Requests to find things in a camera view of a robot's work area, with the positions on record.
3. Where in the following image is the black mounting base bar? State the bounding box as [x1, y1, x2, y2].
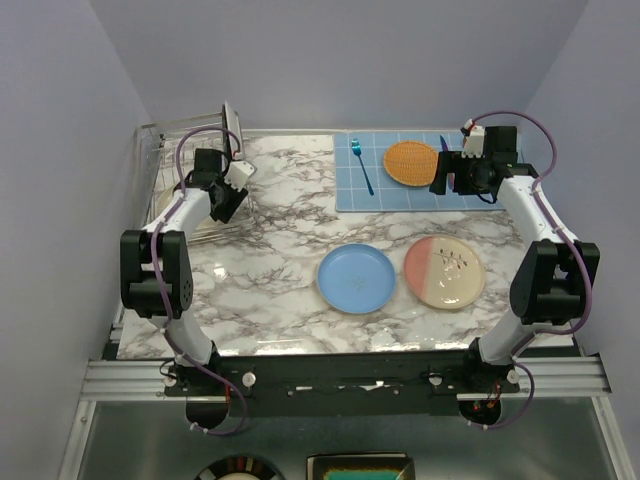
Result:
[165, 350, 519, 418]

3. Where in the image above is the pink and cream plate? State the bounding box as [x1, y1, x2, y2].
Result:
[403, 235, 485, 310]

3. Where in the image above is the blue tiled placemat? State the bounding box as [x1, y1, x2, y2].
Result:
[334, 130, 503, 213]

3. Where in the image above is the round striped object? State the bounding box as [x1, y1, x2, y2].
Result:
[194, 455, 284, 480]

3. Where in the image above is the woven wicker trivet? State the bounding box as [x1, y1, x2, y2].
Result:
[383, 141, 439, 187]

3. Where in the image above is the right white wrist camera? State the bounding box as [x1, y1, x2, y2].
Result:
[461, 119, 485, 158]

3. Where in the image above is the dark rectangular tray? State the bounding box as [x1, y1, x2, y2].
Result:
[306, 452, 416, 480]

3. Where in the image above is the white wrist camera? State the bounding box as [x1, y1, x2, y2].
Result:
[224, 160, 256, 191]
[461, 119, 485, 158]

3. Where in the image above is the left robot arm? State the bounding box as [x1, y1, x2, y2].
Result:
[120, 149, 256, 395]

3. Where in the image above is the cream white plate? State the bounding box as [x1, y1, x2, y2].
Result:
[154, 186, 218, 231]

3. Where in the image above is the aluminium extrusion rail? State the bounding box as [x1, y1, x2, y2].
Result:
[80, 357, 612, 402]

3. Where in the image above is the iridescent table knife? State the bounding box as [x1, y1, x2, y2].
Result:
[439, 135, 450, 152]

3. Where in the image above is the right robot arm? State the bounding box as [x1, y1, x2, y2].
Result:
[429, 120, 600, 392]

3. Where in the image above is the wire dish rack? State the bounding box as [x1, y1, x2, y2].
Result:
[133, 111, 257, 244]

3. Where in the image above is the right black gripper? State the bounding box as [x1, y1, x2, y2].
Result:
[429, 151, 491, 196]

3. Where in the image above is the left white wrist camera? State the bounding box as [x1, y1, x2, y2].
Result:
[224, 160, 256, 191]

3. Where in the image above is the blue metal fork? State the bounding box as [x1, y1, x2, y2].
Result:
[351, 138, 375, 196]

